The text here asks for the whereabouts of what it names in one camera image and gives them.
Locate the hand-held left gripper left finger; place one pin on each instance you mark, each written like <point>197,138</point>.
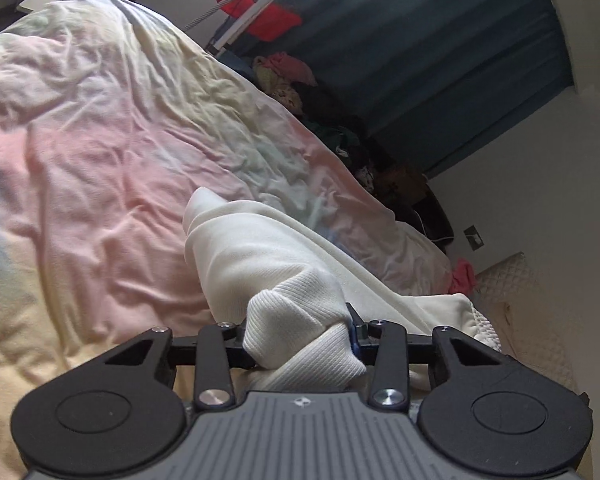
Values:
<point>215,355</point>

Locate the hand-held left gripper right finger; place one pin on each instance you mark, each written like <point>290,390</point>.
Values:
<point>355,342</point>

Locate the white sweatpants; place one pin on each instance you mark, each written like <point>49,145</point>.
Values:
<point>260,260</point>

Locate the pile of clothes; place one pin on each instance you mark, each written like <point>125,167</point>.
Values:
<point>300,85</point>

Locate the pink cloth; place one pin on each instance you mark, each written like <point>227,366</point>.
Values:
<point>462,275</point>

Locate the dark bedside stand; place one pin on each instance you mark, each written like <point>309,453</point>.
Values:
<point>435,215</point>

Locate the brown box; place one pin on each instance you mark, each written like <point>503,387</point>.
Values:
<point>402,182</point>

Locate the beige quilted headboard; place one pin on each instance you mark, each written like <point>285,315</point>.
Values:
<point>530,320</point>

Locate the pastel bed blanket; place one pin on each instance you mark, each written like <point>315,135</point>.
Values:
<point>105,160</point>

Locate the teal curtain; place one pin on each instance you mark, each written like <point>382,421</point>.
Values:
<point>430,60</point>

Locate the red cloth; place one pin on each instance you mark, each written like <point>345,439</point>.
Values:
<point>270,15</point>

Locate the wall outlet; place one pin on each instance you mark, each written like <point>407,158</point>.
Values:
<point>474,237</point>

